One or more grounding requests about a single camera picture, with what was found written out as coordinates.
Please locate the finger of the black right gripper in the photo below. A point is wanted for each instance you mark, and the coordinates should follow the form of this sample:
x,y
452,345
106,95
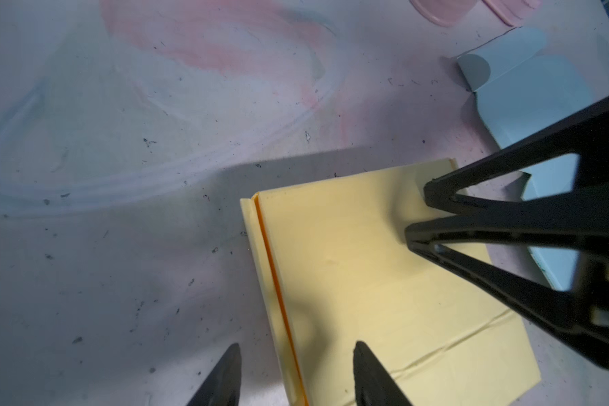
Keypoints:
x,y
584,134
490,249

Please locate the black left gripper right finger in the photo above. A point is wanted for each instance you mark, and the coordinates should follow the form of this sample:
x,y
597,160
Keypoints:
x,y
373,384

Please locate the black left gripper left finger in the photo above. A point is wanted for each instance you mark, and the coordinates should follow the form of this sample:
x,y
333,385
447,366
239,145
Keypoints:
x,y
222,385

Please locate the yellow paper box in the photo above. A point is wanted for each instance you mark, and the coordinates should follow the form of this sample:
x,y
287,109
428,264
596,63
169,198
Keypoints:
x,y
334,269

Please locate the light blue flat paper box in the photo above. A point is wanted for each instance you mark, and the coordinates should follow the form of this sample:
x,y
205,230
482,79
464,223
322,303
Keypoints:
x,y
519,93

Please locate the pink flat paper box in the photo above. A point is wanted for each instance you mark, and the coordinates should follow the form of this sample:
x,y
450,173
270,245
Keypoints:
x,y
513,12

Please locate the pink metal pencil cup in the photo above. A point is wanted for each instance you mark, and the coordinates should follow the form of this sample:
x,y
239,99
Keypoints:
x,y
444,13

